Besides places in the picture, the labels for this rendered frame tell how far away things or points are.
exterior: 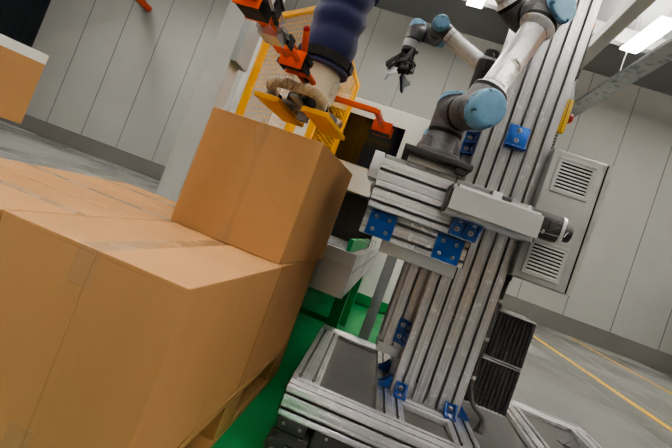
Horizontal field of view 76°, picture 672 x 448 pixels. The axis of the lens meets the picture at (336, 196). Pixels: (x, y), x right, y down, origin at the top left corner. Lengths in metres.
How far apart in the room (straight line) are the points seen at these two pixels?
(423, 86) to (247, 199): 10.22
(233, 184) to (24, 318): 0.69
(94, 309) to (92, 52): 13.47
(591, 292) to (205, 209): 11.03
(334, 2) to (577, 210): 1.14
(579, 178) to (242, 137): 1.15
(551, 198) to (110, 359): 1.38
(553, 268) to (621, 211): 10.57
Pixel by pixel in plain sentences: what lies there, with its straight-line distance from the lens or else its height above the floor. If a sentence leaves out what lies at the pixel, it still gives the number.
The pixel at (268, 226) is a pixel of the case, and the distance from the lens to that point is 1.35.
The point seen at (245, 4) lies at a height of 1.15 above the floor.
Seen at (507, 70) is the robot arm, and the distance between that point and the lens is 1.45.
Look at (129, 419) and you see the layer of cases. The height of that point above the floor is 0.31.
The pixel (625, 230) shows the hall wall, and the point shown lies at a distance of 12.21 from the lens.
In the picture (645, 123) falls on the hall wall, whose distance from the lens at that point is 12.76.
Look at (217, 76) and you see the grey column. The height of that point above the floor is 1.34.
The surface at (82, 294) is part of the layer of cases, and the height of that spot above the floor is 0.46.
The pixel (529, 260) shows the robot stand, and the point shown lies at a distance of 1.62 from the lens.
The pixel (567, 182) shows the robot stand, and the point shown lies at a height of 1.13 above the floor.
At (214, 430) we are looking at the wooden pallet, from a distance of 1.44.
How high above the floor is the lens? 0.75
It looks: 2 degrees up
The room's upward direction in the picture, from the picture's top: 20 degrees clockwise
